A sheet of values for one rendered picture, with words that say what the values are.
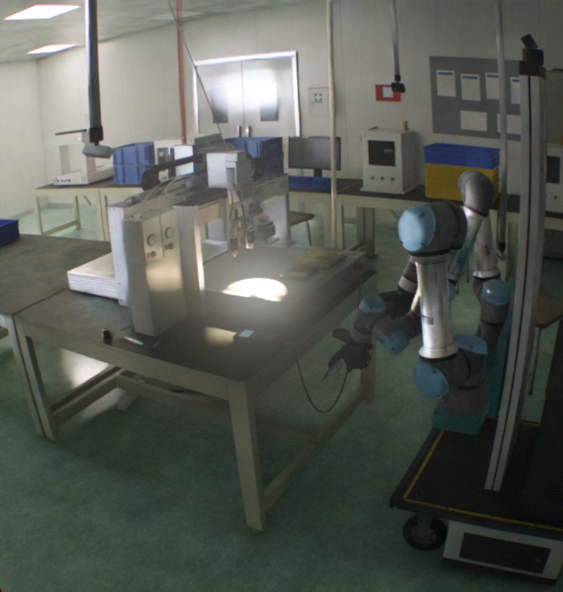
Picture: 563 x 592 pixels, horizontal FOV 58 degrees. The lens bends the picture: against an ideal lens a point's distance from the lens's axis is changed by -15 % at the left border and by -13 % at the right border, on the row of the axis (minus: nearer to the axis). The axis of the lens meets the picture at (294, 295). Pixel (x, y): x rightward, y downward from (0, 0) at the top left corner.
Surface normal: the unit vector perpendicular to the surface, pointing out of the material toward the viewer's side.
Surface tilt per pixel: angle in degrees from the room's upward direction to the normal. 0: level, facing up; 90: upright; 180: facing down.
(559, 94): 90
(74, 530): 0
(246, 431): 90
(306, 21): 90
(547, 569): 90
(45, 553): 0
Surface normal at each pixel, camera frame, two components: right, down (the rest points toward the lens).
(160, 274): 0.88, 0.13
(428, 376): -0.77, 0.37
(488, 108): -0.48, 0.33
